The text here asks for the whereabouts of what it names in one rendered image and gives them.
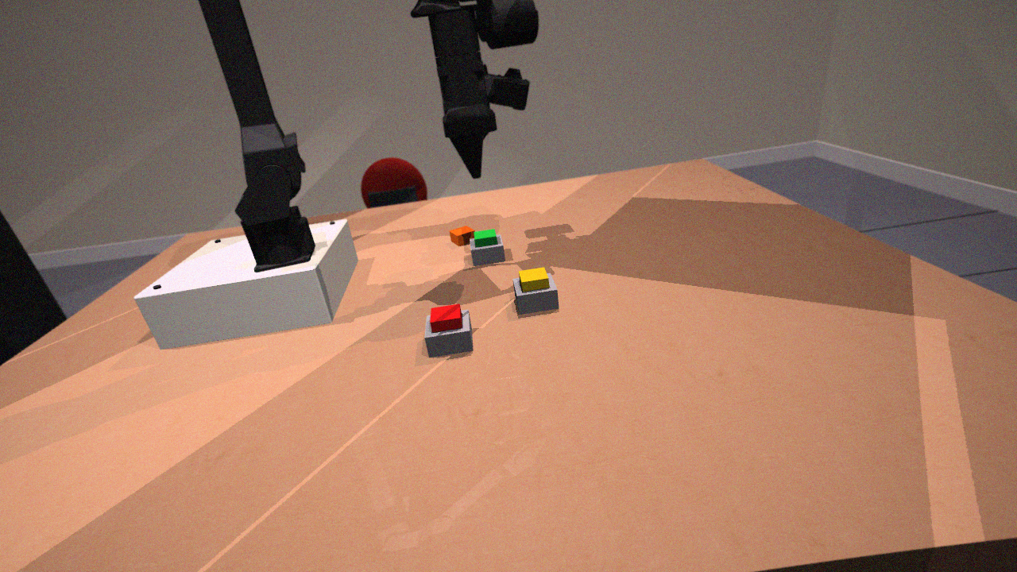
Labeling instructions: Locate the orange cube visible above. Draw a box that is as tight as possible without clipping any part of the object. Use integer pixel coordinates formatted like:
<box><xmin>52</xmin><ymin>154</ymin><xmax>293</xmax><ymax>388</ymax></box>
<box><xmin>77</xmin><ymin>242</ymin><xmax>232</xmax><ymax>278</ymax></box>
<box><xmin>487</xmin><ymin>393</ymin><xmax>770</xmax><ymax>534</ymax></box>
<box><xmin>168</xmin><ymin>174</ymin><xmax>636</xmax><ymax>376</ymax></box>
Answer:
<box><xmin>450</xmin><ymin>226</ymin><xmax>475</xmax><ymax>246</ymax></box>

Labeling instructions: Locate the green button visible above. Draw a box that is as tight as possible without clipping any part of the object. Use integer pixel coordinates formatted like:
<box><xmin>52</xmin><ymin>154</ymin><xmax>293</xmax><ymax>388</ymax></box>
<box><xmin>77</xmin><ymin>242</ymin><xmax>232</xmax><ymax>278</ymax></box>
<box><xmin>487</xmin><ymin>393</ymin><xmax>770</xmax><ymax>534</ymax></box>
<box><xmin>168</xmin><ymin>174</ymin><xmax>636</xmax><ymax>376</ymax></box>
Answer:
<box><xmin>470</xmin><ymin>229</ymin><xmax>505</xmax><ymax>266</ymax></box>

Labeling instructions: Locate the yellow button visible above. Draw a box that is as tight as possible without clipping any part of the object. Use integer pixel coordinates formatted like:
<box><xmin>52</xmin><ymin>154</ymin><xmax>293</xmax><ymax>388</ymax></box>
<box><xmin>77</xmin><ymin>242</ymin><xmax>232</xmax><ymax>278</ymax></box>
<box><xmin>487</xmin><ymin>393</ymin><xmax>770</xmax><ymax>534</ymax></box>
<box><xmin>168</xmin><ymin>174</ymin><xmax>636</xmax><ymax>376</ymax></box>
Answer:
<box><xmin>512</xmin><ymin>268</ymin><xmax>559</xmax><ymax>314</ymax></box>

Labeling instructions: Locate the red button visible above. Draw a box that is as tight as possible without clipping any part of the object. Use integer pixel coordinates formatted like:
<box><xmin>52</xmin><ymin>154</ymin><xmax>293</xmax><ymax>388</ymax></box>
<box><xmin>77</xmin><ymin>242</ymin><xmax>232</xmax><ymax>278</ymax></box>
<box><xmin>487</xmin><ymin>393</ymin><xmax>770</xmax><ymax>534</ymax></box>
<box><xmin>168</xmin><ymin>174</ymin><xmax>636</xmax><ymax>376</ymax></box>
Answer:
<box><xmin>425</xmin><ymin>304</ymin><xmax>474</xmax><ymax>358</ymax></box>

